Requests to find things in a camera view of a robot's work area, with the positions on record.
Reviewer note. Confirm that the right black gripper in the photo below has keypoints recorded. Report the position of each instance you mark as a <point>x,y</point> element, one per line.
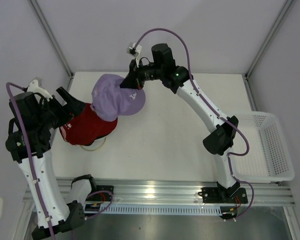
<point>131,80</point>

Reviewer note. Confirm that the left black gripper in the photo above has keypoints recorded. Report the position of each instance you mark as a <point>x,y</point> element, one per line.
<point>73,107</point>

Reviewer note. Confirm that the red baseball cap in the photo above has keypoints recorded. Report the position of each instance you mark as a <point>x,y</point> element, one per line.
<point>86,128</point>

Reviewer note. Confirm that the purple LA baseball cap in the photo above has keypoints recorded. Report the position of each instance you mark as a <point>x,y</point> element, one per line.
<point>109,100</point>

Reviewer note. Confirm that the gold wire hat stand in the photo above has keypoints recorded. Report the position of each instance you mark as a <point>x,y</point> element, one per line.
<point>98,143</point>

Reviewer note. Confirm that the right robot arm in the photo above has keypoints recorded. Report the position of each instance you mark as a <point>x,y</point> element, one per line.
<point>180,81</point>

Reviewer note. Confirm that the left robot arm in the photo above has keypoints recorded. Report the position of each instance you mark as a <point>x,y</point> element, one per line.
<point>36,113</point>

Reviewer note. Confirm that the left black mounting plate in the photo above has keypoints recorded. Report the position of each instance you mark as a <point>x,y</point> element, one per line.
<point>104,196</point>

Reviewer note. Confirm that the black mounting plate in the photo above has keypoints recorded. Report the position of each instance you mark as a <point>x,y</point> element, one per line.
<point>214,195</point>
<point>104,196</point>

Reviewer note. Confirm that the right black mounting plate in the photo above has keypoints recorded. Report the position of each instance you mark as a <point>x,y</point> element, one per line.
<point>214,195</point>

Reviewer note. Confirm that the white plastic basket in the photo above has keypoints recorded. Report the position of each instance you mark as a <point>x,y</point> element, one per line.
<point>268,159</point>

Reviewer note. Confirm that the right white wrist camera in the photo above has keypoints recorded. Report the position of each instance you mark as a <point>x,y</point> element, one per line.
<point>135,50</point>

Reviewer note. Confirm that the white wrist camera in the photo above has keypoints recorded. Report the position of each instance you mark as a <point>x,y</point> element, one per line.
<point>35,86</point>
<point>135,50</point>

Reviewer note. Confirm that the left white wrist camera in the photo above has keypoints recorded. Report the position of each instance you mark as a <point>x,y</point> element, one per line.
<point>35,86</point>

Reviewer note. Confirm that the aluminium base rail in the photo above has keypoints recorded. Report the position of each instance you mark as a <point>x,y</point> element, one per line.
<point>185,193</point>

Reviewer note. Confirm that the left aluminium frame post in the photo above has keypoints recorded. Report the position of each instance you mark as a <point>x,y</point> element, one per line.
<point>38,12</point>

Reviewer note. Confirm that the aluminium frame post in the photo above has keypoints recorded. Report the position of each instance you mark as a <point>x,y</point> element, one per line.
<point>38,12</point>
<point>270,36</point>

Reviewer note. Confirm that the white slotted cable duct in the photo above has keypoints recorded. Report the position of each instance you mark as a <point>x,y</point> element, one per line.
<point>177,210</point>

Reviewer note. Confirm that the right aluminium frame post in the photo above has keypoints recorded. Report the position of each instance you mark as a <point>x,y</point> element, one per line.
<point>270,36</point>

